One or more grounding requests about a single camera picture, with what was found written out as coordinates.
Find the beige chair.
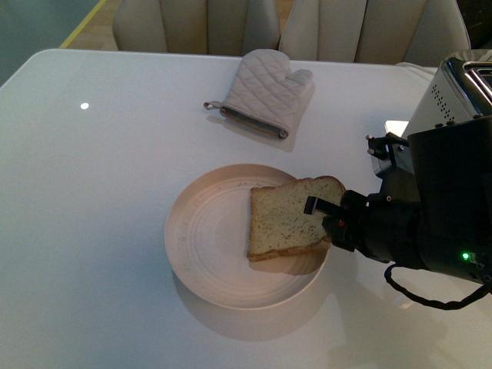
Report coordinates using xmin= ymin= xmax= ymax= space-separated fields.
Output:
xmin=279 ymin=0 xmax=470 ymax=67
xmin=112 ymin=0 xmax=281 ymax=56

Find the beige chair on right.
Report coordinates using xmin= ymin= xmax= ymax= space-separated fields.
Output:
xmin=279 ymin=0 xmax=470 ymax=67

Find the chrome two-slot toaster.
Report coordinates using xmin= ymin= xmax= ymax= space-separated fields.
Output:
xmin=403 ymin=49 xmax=491 ymax=138

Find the slice of bread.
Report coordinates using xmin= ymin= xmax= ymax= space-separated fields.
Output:
xmin=247 ymin=176 xmax=345 ymax=262

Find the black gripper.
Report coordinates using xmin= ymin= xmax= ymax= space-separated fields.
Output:
xmin=304 ymin=190 xmax=422 ymax=264

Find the beige round plate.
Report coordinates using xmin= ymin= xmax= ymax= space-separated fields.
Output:
xmin=165 ymin=164 xmax=327 ymax=310

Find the grey quilted oven mitt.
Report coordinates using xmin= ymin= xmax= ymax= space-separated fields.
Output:
xmin=203 ymin=49 xmax=314 ymax=140

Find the beige chair on left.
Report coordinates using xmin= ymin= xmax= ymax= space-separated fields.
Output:
xmin=112 ymin=0 xmax=281 ymax=56

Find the black braided cable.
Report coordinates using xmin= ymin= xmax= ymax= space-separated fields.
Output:
xmin=384 ymin=261 xmax=492 ymax=310

